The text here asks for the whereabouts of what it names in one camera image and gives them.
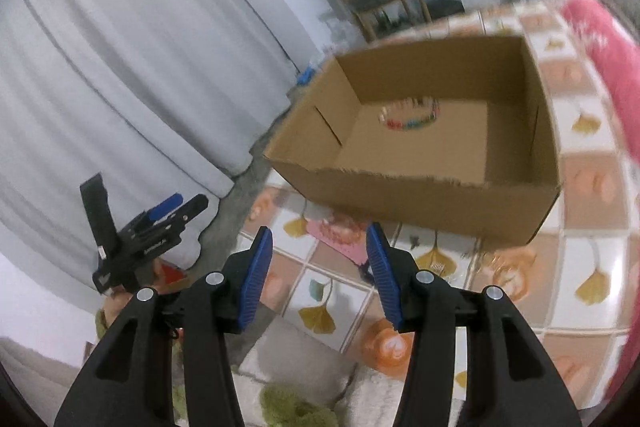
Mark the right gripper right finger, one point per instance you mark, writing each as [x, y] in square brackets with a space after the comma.
[511, 378]

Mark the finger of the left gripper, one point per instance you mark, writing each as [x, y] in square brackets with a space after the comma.
[187, 211]
[163, 209]

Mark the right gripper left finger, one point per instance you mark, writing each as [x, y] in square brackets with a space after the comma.
[126, 381]

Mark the blue pink kids smartwatch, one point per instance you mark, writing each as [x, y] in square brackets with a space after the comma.
[342, 233]

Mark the left hand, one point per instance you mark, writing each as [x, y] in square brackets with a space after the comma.
[161, 275]

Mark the ginkgo pattern tablecloth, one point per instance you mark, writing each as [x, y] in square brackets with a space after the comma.
[575, 282]

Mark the white green plush blanket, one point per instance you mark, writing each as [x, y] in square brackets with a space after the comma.
[281, 374]

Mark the white curtain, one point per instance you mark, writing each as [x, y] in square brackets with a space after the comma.
[158, 96]

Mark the brown cardboard box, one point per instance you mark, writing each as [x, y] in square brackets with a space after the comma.
[453, 134]

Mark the red floral blanket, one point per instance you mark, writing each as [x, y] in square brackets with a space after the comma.
[614, 53]

